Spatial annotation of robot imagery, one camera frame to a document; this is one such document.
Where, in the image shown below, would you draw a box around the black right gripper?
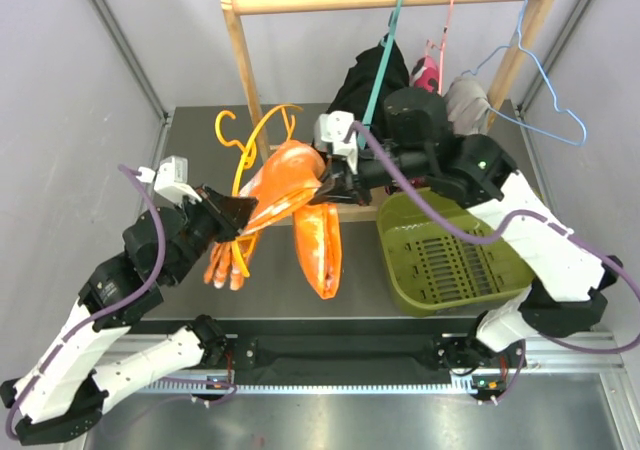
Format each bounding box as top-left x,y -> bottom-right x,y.
309,143 -> 433,208

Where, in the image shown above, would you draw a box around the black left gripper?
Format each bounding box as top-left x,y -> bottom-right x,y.
166,181 -> 258,286

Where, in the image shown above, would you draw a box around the orange white trousers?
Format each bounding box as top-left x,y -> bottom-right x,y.
203,140 -> 342,300

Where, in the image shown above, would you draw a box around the teal plastic hanger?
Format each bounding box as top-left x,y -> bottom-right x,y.
362,0 -> 404,129

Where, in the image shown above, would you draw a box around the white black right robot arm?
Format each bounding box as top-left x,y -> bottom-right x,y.
314,87 -> 623,366

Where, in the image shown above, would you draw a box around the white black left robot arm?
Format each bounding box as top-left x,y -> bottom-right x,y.
1,185 -> 257,446

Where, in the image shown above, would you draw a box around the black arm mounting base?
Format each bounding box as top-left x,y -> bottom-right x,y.
168,333 -> 494,374

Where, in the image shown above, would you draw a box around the pink camouflage trousers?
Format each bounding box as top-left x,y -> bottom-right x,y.
410,55 -> 441,93

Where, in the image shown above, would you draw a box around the grey trousers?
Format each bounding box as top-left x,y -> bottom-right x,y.
444,76 -> 492,136

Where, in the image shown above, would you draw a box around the olive green plastic basket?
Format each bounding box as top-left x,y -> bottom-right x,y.
376,193 -> 534,317

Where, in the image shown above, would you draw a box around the wooden clothes rack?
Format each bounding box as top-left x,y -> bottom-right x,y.
220,0 -> 561,227

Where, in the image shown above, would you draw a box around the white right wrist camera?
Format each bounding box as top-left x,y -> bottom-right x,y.
312,110 -> 360,174

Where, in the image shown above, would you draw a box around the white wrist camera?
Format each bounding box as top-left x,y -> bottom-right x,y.
134,155 -> 202,206
312,110 -> 360,174

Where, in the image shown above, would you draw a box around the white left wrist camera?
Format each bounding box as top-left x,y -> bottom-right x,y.
134,155 -> 202,206

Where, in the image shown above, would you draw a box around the grey slotted cable duct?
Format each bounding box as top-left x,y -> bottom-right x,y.
135,372 -> 478,395

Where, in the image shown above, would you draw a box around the pink wire hanger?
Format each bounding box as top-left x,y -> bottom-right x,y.
425,0 -> 455,94

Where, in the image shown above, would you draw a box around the blue wire hanger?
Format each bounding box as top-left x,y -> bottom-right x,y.
459,0 -> 587,146

